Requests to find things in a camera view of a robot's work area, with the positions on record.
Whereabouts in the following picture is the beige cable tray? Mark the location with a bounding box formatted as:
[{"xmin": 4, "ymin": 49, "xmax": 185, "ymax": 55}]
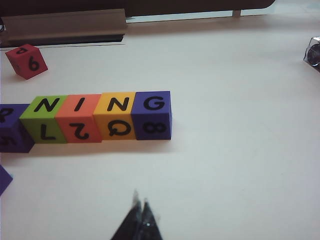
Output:
[{"xmin": 1, "ymin": 8, "xmax": 129, "ymax": 48}]

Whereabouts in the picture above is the brown desk partition panel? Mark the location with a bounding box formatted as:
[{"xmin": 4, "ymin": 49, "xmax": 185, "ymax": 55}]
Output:
[{"xmin": 0, "ymin": 0, "xmax": 277, "ymax": 19}]

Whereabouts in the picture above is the yellow block with Q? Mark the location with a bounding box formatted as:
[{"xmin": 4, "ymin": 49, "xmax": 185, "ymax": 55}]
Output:
[{"xmin": 92, "ymin": 91, "xmax": 137, "ymax": 141}]

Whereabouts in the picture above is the purple block with B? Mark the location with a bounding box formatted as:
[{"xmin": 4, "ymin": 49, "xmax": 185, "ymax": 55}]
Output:
[{"xmin": 0, "ymin": 164, "xmax": 14, "ymax": 197}]

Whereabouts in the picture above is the orange block with 2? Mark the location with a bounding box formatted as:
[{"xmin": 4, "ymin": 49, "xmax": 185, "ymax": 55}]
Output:
[{"xmin": 54, "ymin": 93, "xmax": 103, "ymax": 144}]

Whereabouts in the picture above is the pink block with A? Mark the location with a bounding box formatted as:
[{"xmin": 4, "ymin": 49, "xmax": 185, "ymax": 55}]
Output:
[{"xmin": 4, "ymin": 43, "xmax": 49, "ymax": 81}]

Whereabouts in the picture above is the green foam letter block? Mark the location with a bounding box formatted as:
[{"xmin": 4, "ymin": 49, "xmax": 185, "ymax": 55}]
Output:
[{"xmin": 19, "ymin": 95, "xmax": 69, "ymax": 145}]

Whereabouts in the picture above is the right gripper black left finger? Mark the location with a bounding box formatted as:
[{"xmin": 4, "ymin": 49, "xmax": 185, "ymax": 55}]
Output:
[{"xmin": 109, "ymin": 189, "xmax": 144, "ymax": 240}]

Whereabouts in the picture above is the purple block with 8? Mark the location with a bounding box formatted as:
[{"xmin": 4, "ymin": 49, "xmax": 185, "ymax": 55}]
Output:
[{"xmin": 130, "ymin": 90, "xmax": 173, "ymax": 141}]

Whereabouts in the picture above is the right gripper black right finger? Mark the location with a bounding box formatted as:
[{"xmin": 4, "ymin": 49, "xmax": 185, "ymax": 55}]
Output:
[{"xmin": 139, "ymin": 197, "xmax": 164, "ymax": 240}]

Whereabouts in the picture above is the purple block with 5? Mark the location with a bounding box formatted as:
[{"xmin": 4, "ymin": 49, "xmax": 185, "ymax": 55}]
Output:
[{"xmin": 0, "ymin": 103, "xmax": 36, "ymax": 154}]

